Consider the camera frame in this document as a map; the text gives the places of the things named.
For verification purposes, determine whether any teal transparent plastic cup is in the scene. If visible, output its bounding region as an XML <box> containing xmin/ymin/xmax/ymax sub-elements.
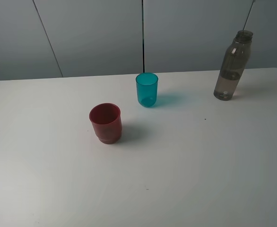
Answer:
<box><xmin>136</xmin><ymin>73</ymin><xmax>158</xmax><ymax>107</ymax></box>

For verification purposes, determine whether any smoky transparent water bottle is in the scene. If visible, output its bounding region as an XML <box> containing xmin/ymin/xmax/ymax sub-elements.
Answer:
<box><xmin>214</xmin><ymin>30</ymin><xmax>253</xmax><ymax>101</ymax></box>

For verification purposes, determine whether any red plastic cup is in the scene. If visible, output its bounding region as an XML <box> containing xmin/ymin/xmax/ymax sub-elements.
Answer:
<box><xmin>89</xmin><ymin>103</ymin><xmax>122</xmax><ymax>144</ymax></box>

